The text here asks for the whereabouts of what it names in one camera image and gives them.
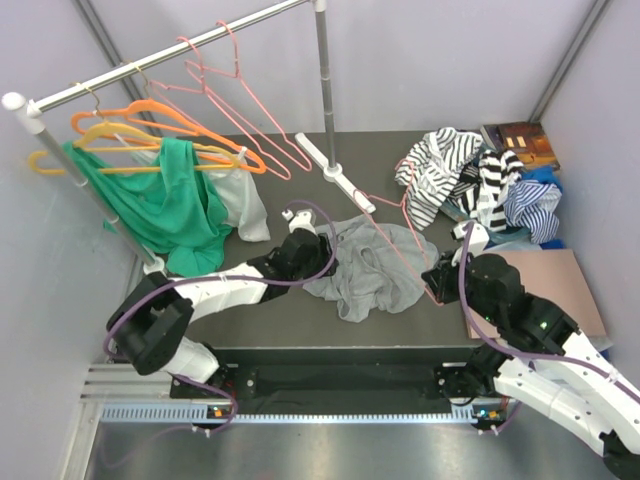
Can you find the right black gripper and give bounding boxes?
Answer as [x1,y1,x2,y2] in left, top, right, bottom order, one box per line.
[422,247,500,325]

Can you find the grey tank top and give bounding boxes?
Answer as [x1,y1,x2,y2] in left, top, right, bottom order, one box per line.
[303,215,439,323]

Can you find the pink wire hanger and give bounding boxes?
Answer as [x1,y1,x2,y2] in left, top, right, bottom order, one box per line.
[185,20,313,180]
[352,158,446,306]
[150,34,311,181]

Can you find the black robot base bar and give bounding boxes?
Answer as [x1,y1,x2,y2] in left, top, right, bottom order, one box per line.
[169,347,496,415]

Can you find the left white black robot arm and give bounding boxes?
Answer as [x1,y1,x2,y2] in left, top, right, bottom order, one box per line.
[106,228,337,397]

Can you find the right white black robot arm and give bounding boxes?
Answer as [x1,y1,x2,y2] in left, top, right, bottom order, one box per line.
[422,254,639,479]

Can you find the white garment on hanger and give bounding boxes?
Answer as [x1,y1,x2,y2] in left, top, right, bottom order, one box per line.
[113,139,270,253]

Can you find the green tank top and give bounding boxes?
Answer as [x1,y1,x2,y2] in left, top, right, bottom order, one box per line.
[63,138,232,277]

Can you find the orange plastic hanger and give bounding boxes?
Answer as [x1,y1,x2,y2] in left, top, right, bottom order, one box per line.
[71,98,267,174]

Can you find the yellow plastic hanger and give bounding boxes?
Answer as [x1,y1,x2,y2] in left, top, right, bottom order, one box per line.
[27,82,241,175]

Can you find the bold black white striped garment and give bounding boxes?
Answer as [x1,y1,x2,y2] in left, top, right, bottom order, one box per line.
[448,150,523,232]

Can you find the pink cardboard sheet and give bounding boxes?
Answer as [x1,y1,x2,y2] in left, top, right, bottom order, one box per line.
[496,249,608,341]

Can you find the black white striped shirt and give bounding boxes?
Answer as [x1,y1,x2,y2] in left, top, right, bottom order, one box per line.
[394,127,484,231]

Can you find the blue white striped shirt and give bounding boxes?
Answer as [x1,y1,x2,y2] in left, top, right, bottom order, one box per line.
[504,180,562,244]

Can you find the blue garment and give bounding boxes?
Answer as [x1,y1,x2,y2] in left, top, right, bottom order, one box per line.
[521,165,564,193]

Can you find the book with dark cover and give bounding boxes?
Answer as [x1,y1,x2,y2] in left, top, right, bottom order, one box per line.
[480,122,560,171]

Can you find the silver clothes rack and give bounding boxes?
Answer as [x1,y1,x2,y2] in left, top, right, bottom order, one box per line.
[0,0,377,276]

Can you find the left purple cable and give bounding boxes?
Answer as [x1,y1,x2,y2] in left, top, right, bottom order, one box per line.
[102,199,337,361]

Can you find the grey slotted cable duct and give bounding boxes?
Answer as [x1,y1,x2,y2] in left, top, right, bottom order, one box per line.
[100,403,480,425]

